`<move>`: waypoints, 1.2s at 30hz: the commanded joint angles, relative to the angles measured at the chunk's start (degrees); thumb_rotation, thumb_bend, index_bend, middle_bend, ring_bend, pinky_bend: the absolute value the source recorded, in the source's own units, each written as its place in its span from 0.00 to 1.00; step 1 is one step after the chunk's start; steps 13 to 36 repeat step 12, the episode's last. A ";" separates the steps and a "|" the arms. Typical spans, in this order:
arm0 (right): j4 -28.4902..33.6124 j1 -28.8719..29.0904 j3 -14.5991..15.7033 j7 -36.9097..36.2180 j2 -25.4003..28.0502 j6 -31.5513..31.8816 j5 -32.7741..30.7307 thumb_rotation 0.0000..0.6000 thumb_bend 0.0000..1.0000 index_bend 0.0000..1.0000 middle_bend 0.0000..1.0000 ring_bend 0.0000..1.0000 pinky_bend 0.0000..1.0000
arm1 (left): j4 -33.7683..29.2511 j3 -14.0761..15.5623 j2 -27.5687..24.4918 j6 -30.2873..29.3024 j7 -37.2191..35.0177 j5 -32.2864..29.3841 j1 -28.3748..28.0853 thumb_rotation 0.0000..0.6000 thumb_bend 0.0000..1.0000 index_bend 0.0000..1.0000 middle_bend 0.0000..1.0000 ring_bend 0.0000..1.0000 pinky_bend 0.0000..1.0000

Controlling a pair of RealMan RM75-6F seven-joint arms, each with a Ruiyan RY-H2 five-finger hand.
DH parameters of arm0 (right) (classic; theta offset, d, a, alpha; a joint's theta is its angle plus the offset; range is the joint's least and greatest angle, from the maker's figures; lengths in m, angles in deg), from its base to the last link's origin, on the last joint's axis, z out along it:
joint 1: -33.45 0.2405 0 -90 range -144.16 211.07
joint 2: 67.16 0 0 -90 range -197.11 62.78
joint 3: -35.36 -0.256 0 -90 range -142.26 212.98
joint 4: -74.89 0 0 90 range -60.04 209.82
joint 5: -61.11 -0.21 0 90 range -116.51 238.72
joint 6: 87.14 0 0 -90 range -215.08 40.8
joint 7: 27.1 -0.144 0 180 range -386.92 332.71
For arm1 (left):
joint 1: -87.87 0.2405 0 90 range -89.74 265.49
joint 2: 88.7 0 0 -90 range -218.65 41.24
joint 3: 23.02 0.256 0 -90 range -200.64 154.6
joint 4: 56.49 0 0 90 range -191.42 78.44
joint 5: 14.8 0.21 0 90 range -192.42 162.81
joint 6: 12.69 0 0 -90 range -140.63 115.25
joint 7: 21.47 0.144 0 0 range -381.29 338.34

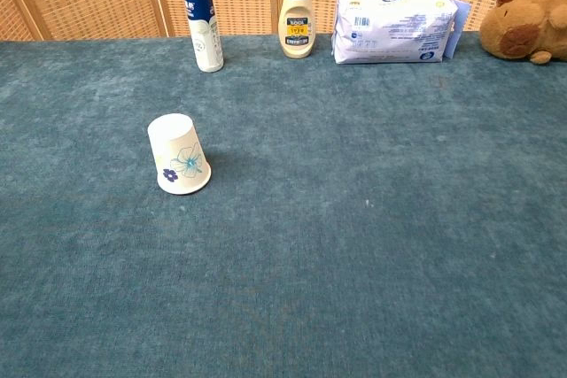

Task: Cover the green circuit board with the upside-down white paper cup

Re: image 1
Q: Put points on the white bottle with blue cap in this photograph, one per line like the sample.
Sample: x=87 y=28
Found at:
x=204 y=28

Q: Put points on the blue table cloth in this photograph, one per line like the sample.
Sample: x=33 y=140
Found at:
x=310 y=241

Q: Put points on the wet wipes pack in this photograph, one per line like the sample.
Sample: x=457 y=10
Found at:
x=394 y=28

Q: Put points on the white floral paper cup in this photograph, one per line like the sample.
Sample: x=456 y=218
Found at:
x=179 y=156

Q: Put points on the brown capybara plush toy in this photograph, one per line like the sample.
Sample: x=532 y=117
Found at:
x=527 y=24

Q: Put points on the cream sauce bottle, clear cap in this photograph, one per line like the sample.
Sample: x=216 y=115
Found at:
x=297 y=28

